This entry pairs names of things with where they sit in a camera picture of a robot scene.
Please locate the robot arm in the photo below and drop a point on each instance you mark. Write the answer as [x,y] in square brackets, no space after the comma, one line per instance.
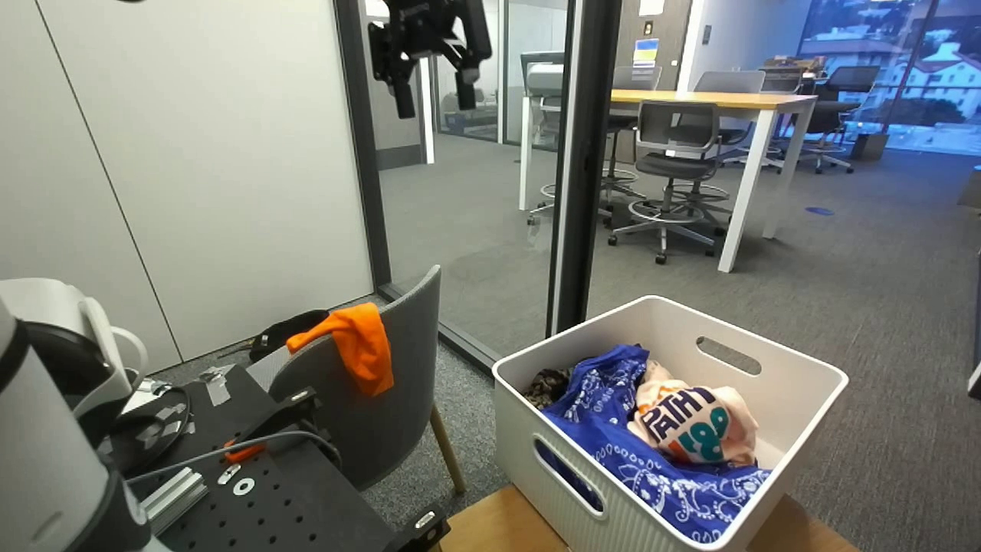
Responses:
[46,429]

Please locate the white plastic box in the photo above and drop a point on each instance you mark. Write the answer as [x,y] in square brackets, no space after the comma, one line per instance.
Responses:
[789,399]

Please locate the black office chair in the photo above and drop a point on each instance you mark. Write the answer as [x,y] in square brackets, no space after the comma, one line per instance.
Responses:
[831,115]

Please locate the wall switch plate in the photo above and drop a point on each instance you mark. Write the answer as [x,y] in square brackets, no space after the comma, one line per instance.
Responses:
[706,34]

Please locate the window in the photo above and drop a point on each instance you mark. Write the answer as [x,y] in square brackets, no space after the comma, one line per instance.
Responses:
[889,61]

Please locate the group of grey office chairs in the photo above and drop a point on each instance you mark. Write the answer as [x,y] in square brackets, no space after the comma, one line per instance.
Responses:
[674,165]

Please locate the dark patterned cloth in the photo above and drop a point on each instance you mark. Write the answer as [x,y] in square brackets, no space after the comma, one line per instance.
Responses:
[547,386]

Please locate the orange cloth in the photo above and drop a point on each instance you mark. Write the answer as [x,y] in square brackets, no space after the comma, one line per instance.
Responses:
[360,345]

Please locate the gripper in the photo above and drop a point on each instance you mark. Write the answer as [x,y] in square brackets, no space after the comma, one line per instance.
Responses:
[421,19]

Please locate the silver aluminium bracket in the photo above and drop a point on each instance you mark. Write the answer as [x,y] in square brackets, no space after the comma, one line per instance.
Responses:
[175,497]

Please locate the blue and yellow wall notice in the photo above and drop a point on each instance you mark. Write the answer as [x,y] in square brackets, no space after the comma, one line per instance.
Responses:
[646,52]

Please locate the beige printed shirt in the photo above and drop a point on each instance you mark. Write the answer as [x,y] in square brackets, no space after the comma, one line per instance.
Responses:
[705,429]

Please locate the wooden table with white legs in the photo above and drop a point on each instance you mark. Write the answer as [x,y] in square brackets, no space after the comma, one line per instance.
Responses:
[713,100]

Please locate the black cap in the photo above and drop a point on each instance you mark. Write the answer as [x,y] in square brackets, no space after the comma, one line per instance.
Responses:
[283,331]

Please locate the grey chair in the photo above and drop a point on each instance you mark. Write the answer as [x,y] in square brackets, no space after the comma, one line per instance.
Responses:
[398,399]

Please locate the blue paisley cloth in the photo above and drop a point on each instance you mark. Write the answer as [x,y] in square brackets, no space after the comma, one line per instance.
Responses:
[605,429]

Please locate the black clamp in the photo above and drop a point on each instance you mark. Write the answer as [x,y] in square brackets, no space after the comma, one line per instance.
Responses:
[287,410]
[421,530]

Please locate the silver washer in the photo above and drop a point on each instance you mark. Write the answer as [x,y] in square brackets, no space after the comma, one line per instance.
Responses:
[244,487]

